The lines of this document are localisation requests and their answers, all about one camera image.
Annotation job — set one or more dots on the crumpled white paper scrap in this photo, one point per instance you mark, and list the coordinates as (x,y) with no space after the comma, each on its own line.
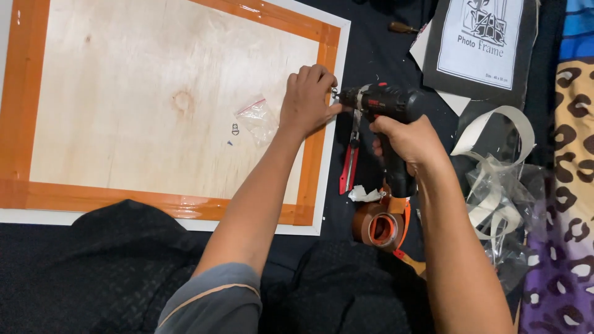
(364,194)

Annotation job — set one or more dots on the leopard print blanket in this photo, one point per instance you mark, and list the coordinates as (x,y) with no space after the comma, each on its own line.
(564,185)

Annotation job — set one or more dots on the clear small plastic bag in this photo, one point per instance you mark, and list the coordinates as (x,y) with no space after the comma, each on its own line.
(257,119)

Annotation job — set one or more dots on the person's right hand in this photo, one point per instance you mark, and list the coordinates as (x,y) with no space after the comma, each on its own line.
(408,139)

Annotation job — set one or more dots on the person's right fingers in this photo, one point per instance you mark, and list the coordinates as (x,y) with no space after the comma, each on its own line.
(380,137)

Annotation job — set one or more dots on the white picture frame with plywood back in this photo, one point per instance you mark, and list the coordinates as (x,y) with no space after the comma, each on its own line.
(162,106)

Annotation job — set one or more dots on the brown tape roll on dispenser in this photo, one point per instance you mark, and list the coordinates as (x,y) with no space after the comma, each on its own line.
(383,225)

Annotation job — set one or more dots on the person's legs in black trousers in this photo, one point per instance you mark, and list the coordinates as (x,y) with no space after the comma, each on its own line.
(185,278)

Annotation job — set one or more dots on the crumpled clear plastic wrap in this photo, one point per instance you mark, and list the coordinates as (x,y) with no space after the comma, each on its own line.
(503,213)

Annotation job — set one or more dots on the black sheet with white label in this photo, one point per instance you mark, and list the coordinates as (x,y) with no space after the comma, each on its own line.
(480,46)

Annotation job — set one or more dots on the white cardboard sheet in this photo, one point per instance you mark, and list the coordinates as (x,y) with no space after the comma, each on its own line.
(441,79)

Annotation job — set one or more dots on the person's left hand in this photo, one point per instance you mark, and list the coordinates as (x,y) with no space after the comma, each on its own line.
(304,109)

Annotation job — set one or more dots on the red utility knife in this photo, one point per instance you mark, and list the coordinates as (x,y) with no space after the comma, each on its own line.
(350,160)

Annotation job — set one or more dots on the white paper strip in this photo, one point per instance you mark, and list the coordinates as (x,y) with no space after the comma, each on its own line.
(496,134)

